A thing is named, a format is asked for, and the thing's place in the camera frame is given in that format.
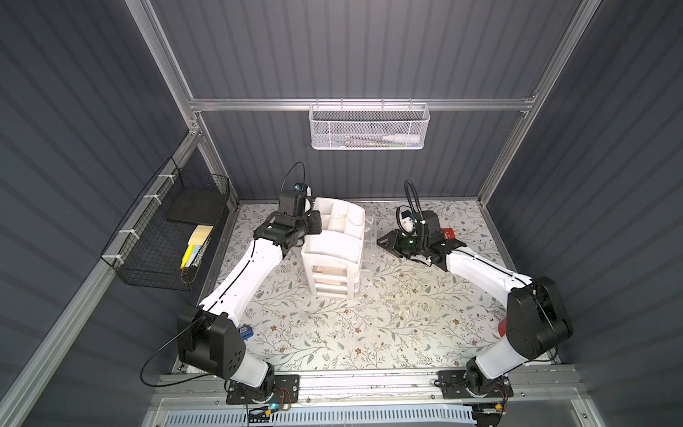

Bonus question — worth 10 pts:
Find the clear plastic drawer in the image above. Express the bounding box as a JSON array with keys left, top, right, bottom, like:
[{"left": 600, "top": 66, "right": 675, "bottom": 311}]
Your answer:
[{"left": 360, "top": 213, "right": 392, "bottom": 286}]

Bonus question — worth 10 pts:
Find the white vented strip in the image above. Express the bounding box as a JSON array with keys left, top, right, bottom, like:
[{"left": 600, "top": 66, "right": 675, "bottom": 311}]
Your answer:
[{"left": 161, "top": 405, "right": 478, "bottom": 426}]

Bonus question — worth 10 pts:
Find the black notebook in basket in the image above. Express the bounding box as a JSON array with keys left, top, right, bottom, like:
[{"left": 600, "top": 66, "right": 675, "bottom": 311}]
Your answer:
[{"left": 165, "top": 188, "right": 225, "bottom": 226}]

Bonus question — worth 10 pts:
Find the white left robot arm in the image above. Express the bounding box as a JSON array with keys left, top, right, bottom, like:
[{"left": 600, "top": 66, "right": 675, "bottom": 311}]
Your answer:
[{"left": 177, "top": 183, "right": 322, "bottom": 394}]

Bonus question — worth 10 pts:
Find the white plastic drawer organizer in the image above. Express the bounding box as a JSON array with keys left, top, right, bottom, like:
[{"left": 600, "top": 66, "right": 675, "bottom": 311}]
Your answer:
[{"left": 302, "top": 197, "right": 366, "bottom": 300}]

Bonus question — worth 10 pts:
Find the blue stapler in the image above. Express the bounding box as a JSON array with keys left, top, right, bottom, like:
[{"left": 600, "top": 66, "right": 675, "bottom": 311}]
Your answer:
[{"left": 238, "top": 325, "right": 254, "bottom": 341}]

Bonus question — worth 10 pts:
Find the white marker in basket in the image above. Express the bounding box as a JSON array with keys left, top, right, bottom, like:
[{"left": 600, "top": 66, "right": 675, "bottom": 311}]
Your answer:
[{"left": 382, "top": 133, "right": 422, "bottom": 146}]

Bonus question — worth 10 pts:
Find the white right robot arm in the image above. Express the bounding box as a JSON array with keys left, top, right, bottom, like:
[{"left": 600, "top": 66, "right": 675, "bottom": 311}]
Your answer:
[{"left": 377, "top": 207, "right": 574, "bottom": 397}]

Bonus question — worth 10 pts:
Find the yellow sticky notes pad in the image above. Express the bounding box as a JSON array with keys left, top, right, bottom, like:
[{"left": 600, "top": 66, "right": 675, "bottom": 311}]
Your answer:
[{"left": 188, "top": 225, "right": 213, "bottom": 247}]

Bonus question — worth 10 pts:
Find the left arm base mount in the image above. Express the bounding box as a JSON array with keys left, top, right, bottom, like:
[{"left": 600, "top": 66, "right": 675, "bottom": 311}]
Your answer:
[{"left": 225, "top": 375, "right": 301, "bottom": 405}]

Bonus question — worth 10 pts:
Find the white wire mesh basket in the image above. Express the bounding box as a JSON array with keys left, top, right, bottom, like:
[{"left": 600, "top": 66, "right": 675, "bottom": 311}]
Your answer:
[{"left": 308, "top": 101, "right": 430, "bottom": 151}]

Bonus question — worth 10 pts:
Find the red postcard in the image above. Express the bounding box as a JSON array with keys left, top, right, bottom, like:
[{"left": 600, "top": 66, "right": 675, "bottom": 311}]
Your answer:
[{"left": 442, "top": 229, "right": 456, "bottom": 240}]

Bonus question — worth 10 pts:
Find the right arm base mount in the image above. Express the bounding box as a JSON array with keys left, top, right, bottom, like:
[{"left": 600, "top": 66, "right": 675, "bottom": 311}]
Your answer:
[{"left": 432, "top": 368, "right": 514, "bottom": 400}]

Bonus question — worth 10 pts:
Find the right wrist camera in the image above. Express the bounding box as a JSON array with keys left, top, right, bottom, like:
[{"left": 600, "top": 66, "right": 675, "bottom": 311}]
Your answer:
[{"left": 398, "top": 209, "right": 416, "bottom": 235}]

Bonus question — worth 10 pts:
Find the red pencil cup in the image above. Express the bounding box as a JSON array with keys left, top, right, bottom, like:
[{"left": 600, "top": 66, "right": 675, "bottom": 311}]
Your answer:
[{"left": 498, "top": 318, "right": 507, "bottom": 337}]

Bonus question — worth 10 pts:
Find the black wire wall basket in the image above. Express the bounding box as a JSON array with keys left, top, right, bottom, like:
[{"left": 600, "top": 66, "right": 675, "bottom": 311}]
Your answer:
[{"left": 101, "top": 159, "right": 231, "bottom": 292}]

